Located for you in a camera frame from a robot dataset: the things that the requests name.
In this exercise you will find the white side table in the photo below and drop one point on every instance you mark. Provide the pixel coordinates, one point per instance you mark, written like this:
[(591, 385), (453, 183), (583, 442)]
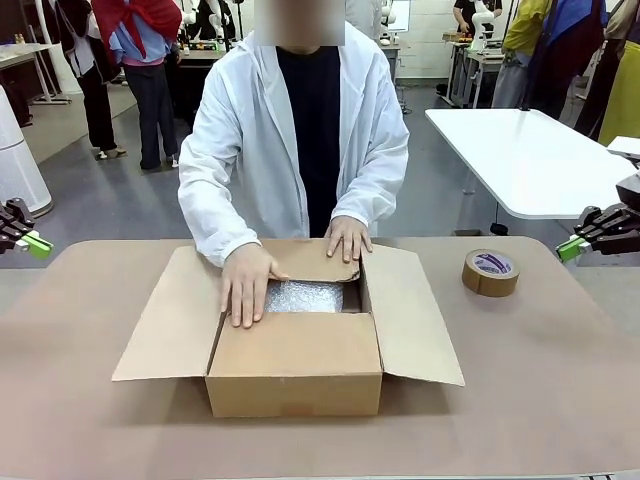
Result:
[(30, 50)]

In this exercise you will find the person in dark blue robe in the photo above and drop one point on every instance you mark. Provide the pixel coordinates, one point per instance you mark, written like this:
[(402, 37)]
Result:
[(570, 55)]

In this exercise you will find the bubble wrap bundle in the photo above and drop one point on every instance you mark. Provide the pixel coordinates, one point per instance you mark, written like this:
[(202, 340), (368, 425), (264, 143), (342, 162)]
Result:
[(305, 297)]

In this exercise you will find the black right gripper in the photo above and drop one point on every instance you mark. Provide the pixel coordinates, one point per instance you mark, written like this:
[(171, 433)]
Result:
[(630, 190)]

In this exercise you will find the person in black clothes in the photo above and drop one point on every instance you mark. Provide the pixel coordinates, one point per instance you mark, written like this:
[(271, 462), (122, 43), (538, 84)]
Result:
[(95, 75)]

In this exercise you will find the person in yellow skirt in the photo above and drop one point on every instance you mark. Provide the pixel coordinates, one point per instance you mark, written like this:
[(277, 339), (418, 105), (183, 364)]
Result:
[(622, 90)]

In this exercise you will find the person in yellow top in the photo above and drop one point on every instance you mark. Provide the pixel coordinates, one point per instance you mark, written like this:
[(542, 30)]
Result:
[(522, 45)]

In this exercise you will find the brown packing tape roll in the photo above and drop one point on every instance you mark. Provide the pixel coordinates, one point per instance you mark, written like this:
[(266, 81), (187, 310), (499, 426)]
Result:
[(490, 282)]

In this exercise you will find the person's right hand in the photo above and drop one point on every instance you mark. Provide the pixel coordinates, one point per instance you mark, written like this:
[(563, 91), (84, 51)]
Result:
[(247, 285)]

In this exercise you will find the person's right forearm white sleeve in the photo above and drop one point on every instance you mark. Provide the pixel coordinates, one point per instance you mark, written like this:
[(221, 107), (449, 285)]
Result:
[(215, 215)]

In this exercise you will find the person's left forearm white sleeve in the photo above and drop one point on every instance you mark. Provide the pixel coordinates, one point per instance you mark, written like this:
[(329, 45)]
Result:
[(372, 195)]

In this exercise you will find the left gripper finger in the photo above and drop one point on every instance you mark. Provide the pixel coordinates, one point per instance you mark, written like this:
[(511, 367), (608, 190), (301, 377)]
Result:
[(35, 246), (15, 215)]

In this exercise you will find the person's left hand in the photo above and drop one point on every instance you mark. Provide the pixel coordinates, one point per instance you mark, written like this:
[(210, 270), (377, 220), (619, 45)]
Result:
[(347, 237)]

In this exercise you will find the brown cardboard box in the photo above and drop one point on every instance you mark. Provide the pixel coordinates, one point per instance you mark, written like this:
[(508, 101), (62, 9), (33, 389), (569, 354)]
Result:
[(295, 370)]

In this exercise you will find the white cylindrical appliance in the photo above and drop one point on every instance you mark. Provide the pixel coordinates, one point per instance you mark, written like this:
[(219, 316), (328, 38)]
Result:
[(20, 165)]

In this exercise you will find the large white table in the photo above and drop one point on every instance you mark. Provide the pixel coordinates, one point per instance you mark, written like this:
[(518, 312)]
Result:
[(525, 160)]

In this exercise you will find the person in white jacket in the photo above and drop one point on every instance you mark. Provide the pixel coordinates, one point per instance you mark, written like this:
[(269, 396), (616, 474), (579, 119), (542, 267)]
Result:
[(240, 125)]

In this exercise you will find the person with red shawl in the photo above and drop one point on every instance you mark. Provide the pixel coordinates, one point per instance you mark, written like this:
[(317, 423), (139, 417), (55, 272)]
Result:
[(145, 75)]

